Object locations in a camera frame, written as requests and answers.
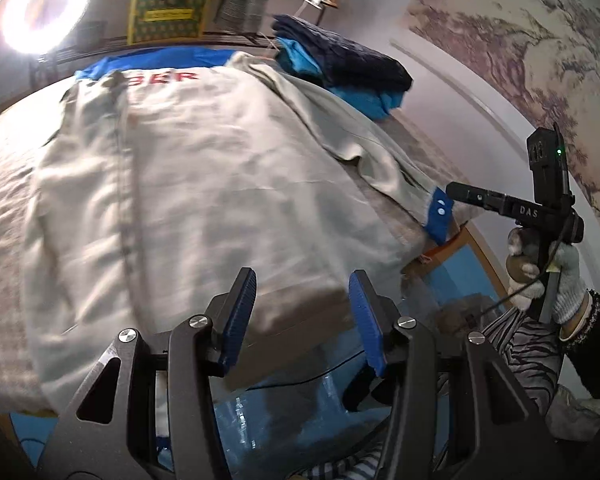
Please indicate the person's right hand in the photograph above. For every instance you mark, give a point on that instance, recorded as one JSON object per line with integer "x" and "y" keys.
{"x": 572, "y": 280}

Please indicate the folded light blue jacket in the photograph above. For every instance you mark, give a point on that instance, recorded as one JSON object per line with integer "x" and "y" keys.
{"x": 360, "y": 100}

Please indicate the grey and blue jacket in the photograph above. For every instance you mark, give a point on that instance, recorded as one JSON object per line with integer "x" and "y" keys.
{"x": 205, "y": 185}

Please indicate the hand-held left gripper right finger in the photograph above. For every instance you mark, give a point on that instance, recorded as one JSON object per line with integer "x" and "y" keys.
{"x": 367, "y": 320}

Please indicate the landscape wall painting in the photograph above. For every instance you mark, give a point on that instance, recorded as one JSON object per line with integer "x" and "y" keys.
{"x": 505, "y": 35}

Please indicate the person's zebra print clothing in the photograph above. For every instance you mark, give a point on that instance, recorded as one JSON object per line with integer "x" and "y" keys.
{"x": 530, "y": 360}

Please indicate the yellow patterned box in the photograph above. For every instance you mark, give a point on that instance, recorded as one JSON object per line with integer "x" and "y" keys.
{"x": 170, "y": 15}

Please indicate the clear plastic sheet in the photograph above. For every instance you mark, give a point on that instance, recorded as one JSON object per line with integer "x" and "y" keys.
{"x": 280, "y": 425}

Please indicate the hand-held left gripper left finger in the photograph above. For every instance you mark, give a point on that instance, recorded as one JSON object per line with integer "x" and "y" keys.
{"x": 237, "y": 320}

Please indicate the folded navy quilted jacket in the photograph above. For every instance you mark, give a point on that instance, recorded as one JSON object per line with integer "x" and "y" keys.
{"x": 350, "y": 60}

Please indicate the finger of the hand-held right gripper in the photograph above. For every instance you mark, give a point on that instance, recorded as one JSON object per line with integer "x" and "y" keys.
{"x": 472, "y": 197}

